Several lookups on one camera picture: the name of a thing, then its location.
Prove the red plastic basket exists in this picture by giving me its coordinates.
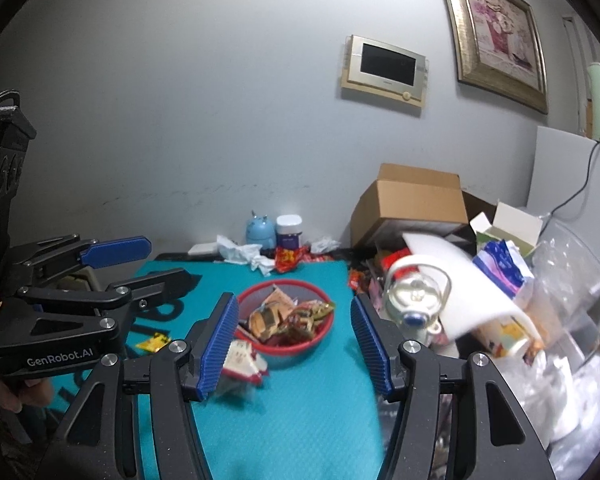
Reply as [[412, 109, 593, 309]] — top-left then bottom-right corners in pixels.
[[236, 281, 337, 370]]

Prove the cream cartoon water bottle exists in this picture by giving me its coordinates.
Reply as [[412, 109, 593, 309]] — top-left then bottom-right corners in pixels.
[[382, 255, 453, 346]]

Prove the black cable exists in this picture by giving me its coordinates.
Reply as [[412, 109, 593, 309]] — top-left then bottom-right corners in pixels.
[[550, 141, 600, 216]]

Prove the purple jar white lid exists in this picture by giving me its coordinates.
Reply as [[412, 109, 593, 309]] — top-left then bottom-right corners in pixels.
[[275, 215, 303, 251]]

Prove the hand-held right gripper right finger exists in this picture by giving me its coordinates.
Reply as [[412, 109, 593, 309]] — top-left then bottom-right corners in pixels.
[[350, 292, 553, 480]]

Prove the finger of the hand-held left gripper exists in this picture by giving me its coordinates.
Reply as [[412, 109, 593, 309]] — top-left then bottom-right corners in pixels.
[[20, 267, 201, 321], [10, 234, 152, 281]]

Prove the beige plastic box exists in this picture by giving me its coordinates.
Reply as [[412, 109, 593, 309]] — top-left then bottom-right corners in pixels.
[[62, 267, 101, 291]]

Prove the red yellow snack packet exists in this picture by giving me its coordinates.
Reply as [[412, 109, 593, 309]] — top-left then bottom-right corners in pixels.
[[274, 246, 311, 273]]

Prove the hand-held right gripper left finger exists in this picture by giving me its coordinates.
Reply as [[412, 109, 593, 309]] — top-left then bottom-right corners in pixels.
[[50, 291, 241, 480]]

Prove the white plastic bag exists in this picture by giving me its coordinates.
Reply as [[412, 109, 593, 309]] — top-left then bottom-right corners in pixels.
[[500, 330, 600, 466]]

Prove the wall intercom panel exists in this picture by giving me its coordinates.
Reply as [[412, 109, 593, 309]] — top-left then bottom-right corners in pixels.
[[341, 35, 427, 107]]

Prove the pile of red packets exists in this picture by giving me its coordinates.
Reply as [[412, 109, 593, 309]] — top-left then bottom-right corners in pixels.
[[347, 250, 396, 296]]

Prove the white foam sheet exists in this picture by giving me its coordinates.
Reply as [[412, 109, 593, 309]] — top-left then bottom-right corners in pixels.
[[402, 231, 526, 341]]

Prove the cardboard box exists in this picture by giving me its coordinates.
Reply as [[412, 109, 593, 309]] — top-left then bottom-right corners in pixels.
[[350, 163, 496, 251]]

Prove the person's left hand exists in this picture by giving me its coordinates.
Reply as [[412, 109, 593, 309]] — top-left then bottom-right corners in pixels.
[[0, 376, 56, 413]]

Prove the crumpled white tissue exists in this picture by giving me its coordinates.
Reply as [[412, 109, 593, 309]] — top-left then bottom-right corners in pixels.
[[310, 235, 341, 255], [216, 235, 276, 277]]

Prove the yellow printed paper cup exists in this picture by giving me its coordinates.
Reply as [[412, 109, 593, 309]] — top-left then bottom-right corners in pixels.
[[472, 317, 541, 361]]

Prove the small white open carton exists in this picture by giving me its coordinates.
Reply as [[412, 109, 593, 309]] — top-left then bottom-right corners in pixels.
[[470, 201, 543, 256]]

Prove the purple white tissue pack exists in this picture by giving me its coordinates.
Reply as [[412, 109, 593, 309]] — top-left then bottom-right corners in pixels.
[[472, 240, 535, 301]]

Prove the white cabinet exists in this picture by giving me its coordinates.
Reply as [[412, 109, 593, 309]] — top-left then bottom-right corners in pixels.
[[525, 126, 600, 241]]

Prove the white red snack packet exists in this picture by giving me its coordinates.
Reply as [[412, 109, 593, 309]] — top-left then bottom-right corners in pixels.
[[215, 339, 270, 396]]

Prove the clear plastic bag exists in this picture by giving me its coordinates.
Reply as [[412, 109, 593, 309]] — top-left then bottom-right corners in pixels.
[[530, 220, 600, 361]]

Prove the gold framed picture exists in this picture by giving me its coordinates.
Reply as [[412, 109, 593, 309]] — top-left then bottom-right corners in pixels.
[[434, 0, 549, 114]]

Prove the teal printed mat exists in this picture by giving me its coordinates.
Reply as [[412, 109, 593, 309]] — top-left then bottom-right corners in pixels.
[[45, 257, 386, 480]]

